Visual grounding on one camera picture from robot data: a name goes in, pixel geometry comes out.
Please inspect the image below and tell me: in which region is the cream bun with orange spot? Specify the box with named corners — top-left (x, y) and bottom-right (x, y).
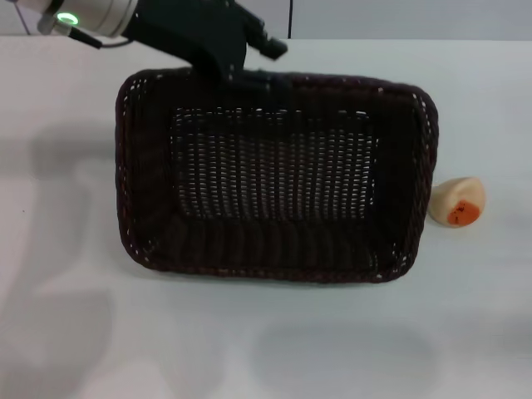
top-left (430, 176), bottom-right (486, 229)

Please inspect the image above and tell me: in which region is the black woven rectangular basket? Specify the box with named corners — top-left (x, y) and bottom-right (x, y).
top-left (114, 67), bottom-right (439, 287)

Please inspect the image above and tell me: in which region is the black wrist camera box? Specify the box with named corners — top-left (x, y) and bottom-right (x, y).
top-left (237, 2), bottom-right (289, 61)

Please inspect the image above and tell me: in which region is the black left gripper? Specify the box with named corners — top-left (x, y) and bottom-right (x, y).
top-left (123, 0), bottom-right (293, 91)

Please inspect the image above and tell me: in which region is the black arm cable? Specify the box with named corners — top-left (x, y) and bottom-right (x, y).
top-left (67, 29), bottom-right (133, 48)

